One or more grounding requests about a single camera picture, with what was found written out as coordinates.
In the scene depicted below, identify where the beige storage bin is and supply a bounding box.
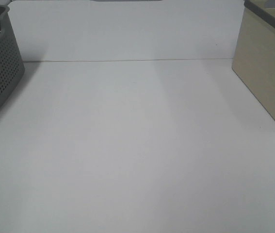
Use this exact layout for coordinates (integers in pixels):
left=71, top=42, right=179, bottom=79
left=232, top=0, right=275, bottom=121

